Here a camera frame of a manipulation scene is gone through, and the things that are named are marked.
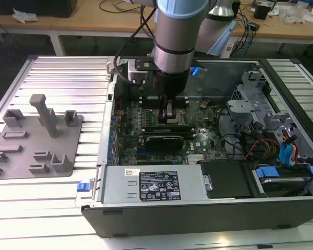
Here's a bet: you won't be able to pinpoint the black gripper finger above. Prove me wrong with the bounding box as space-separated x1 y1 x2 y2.
167 102 176 120
158 95 168 123

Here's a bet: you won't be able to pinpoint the green RAM stick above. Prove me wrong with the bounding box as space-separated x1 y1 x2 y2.
143 125 194 133

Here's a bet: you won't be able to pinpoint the black RAM slot bank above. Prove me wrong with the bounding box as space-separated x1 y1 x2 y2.
141 95 190 109

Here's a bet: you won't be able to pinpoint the CPU socket with metal cover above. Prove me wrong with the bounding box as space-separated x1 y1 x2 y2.
155 108 185 128

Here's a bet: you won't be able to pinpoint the black graphics card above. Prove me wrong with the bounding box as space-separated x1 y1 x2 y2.
145 134 185 152

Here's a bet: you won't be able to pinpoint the green motherboard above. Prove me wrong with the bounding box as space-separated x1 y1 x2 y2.
112 97 230 166

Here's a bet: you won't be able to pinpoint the small silver heatsink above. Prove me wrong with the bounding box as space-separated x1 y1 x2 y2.
186 153 207 163

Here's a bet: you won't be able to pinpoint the gray case hinge latch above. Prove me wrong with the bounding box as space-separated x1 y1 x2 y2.
106 57 128 74

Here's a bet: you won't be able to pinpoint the metal drive cage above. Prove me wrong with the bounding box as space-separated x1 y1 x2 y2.
226 69 299 136

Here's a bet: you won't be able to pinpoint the black plastic cover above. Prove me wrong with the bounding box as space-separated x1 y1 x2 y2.
198 159 254 200

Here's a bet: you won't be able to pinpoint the silver power supply unit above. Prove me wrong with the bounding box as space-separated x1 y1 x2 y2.
100 165 209 205

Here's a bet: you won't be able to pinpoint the tall black box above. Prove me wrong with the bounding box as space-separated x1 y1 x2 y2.
232 0 242 19

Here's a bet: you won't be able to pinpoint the black open PC case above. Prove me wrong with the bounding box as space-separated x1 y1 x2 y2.
80 56 313 238

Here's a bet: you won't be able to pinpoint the wooden desk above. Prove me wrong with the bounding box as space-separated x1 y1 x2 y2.
0 0 313 40

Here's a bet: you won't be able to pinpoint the hard disk in blue carrier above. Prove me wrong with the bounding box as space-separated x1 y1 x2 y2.
251 164 313 198

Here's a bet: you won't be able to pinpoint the small black box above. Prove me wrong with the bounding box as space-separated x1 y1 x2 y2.
253 4 271 19

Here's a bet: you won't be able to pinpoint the gray parts rack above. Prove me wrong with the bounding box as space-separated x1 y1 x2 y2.
0 93 84 179

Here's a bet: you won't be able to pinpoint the clear plastic bags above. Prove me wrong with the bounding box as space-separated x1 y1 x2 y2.
280 4 313 26

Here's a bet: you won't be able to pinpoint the large black box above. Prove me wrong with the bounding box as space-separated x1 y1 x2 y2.
0 0 78 18

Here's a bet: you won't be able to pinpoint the crumpled white paper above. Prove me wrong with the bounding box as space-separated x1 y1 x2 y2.
11 7 39 24

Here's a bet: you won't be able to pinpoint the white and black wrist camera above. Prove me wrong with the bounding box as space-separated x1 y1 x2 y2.
127 59 157 84

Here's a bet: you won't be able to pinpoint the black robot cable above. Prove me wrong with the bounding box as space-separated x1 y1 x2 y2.
113 7 158 84

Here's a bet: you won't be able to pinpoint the red yellow wire bundle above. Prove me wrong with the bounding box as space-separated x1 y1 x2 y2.
244 137 281 161

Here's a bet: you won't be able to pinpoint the blue flat data cable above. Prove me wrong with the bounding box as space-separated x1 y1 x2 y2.
278 140 299 169

